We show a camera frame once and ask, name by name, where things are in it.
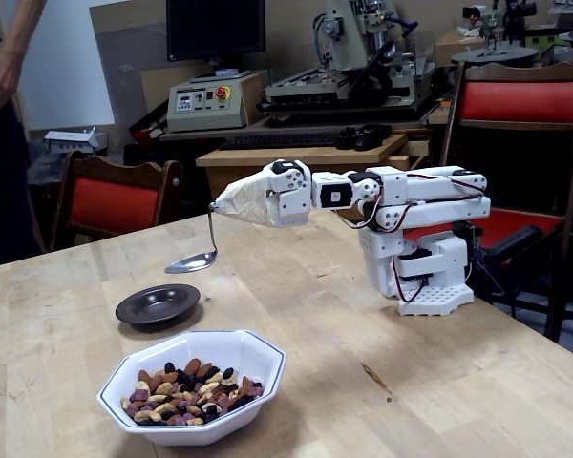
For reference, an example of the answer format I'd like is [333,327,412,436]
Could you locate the round black turntable machine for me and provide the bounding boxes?
[451,0,541,67]

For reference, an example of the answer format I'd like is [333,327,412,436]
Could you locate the mixed nuts and raisins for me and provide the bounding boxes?
[120,357,266,427]

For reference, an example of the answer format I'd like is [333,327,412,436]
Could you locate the black desk device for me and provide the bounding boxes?
[337,122,393,144]

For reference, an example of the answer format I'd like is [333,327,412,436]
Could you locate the green box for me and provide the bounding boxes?
[524,26,573,54]

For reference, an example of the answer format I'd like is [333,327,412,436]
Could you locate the beige control box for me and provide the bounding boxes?
[165,71,264,134]

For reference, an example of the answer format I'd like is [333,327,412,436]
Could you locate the dark wood red-cushion chair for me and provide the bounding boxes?
[50,150,185,253]

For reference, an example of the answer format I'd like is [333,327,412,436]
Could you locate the black cylinder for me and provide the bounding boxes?
[486,224,543,263]

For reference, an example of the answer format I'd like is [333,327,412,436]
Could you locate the brown board panel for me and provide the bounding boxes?
[89,0,168,158]

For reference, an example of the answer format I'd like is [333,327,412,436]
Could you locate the folding wood red-cushion chair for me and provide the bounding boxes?
[432,60,573,343]

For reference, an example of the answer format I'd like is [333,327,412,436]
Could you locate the black keyboard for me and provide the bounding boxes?
[218,132,345,152]

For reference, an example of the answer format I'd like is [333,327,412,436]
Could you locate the person's left forearm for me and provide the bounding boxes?
[0,0,48,66]

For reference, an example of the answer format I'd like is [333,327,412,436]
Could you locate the white board panel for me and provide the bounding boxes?
[0,0,116,131]

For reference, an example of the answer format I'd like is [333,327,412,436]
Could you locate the white octagonal bowl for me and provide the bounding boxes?
[96,328,287,448]

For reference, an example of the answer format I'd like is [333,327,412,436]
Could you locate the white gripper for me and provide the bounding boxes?
[213,159,312,228]

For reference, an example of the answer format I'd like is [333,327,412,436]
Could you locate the red black toolbox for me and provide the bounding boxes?
[128,114,168,144]

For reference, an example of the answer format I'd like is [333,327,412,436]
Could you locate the person in dark clothing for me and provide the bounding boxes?
[0,13,42,268]

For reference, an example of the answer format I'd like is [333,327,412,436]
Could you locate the small black plate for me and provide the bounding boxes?
[115,283,202,327]

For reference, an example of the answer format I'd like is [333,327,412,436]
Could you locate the person's left hand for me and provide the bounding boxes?
[0,47,23,119]

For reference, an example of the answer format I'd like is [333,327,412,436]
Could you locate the beige milling machine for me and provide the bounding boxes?
[260,0,438,126]

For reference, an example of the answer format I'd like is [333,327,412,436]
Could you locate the cardboard box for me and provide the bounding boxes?
[433,31,488,68]

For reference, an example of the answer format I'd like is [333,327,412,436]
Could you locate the black computer monitor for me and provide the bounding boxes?
[165,0,267,82]

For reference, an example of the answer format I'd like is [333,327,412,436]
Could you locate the bent metal spoon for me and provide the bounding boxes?
[164,202,220,276]

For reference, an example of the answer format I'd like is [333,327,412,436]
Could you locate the robot controller circuit board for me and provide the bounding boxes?
[453,221,483,249]

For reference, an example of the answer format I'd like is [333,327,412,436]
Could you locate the small white device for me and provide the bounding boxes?
[44,127,109,156]

